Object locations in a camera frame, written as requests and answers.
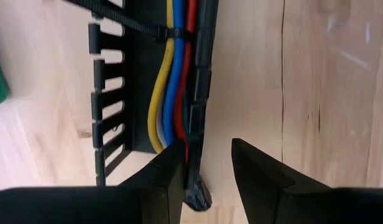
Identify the black zip tie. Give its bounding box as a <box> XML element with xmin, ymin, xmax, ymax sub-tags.
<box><xmin>63</xmin><ymin>0</ymin><xmax>197</xmax><ymax>41</ymax></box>

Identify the multicolour wire bundle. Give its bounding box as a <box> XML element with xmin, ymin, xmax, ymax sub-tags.
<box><xmin>147</xmin><ymin>0</ymin><xmax>199</xmax><ymax>163</ymax></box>

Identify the black perforated rack rail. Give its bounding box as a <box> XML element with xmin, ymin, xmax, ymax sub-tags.
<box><xmin>87</xmin><ymin>0</ymin><xmax>219</xmax><ymax>212</ymax></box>

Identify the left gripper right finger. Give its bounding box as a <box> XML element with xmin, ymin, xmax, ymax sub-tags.
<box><xmin>231</xmin><ymin>138</ymin><xmax>383</xmax><ymax>224</ymax></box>

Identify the black glove green cuff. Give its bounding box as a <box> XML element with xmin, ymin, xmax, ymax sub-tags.
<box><xmin>0</xmin><ymin>43</ymin><xmax>11</xmax><ymax>106</ymax></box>

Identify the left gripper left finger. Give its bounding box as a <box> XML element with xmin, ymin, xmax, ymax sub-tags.
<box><xmin>0</xmin><ymin>139</ymin><xmax>186</xmax><ymax>224</ymax></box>

